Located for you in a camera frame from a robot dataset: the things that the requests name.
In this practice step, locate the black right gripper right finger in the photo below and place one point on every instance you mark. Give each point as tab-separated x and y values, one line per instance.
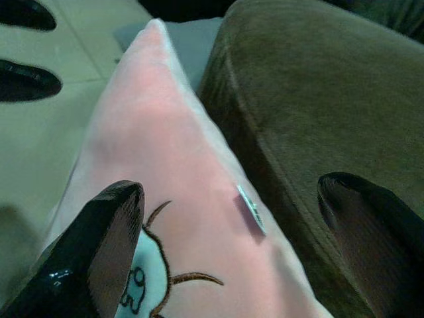
381	248

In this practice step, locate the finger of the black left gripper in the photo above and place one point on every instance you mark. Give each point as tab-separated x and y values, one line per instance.
26	81
23	15

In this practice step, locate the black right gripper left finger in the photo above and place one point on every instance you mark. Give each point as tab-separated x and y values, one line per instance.
83	258

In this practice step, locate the pink embroidered pillow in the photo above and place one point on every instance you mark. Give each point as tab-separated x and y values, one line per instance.
159	132

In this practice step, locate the brown round velvet sofa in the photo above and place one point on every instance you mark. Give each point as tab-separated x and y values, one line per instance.
314	99

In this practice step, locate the grey pillow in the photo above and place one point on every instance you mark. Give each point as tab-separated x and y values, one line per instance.
189	43

